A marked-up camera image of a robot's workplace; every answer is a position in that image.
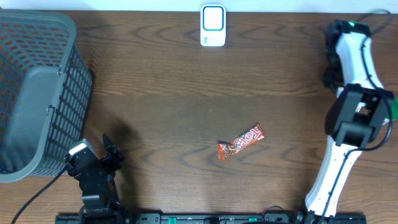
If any green lid seasoning jar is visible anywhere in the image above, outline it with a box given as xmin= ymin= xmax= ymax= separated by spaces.
xmin=383 ymin=98 xmax=398 ymax=125

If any red chocolate bar wrapper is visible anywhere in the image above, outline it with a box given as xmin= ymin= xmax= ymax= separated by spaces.
xmin=217 ymin=123 xmax=265 ymax=160

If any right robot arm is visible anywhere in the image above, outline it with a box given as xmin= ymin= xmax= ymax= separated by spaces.
xmin=305 ymin=20 xmax=394 ymax=222

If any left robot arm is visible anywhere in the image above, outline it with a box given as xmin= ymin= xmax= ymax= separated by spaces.
xmin=65 ymin=134 xmax=130 ymax=223

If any white barcode scanner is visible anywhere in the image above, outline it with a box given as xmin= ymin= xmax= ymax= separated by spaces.
xmin=200 ymin=4 xmax=226 ymax=47

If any grey plastic shopping basket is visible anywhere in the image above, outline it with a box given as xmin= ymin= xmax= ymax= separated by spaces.
xmin=1 ymin=10 xmax=93 ymax=183

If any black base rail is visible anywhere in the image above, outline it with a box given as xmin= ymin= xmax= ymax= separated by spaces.
xmin=55 ymin=212 xmax=368 ymax=224

